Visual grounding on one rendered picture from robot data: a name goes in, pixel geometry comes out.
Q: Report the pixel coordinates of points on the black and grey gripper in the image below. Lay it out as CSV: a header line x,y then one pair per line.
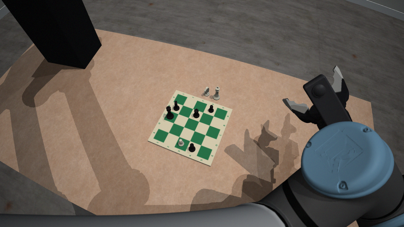
x,y
311,115

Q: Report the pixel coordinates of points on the green and cream chessboard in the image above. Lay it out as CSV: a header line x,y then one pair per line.
x,y
205,132

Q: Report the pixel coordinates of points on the white pawn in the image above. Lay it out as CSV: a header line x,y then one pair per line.
x,y
181,143

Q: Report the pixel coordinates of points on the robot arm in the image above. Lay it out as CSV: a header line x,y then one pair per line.
x,y
347,174

